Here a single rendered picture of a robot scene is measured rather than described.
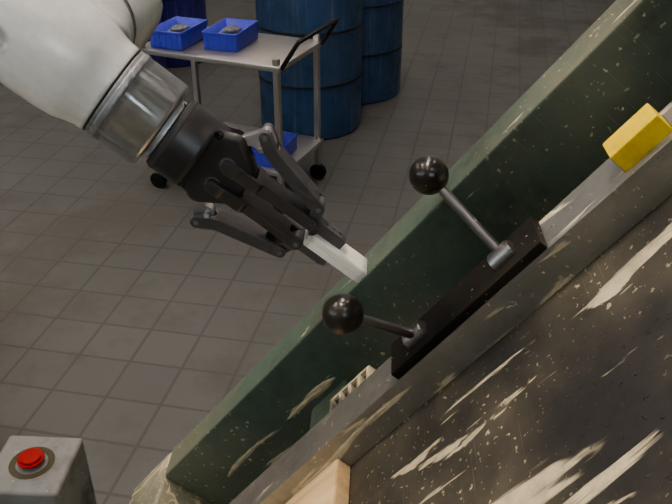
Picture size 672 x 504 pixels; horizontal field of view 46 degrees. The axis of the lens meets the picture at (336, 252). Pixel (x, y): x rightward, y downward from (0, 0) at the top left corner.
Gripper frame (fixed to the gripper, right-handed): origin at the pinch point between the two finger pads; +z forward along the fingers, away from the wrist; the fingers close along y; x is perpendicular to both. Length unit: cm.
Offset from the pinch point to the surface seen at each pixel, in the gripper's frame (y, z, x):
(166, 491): 57, 12, -15
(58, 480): 65, -2, -14
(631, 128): -27.8, 9.7, 4.6
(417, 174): -11.8, 0.3, 0.6
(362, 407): 9.5, 11.6, 6.2
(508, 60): 47, 168, -532
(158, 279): 166, 21, -212
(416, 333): -0.6, 10.0, 5.3
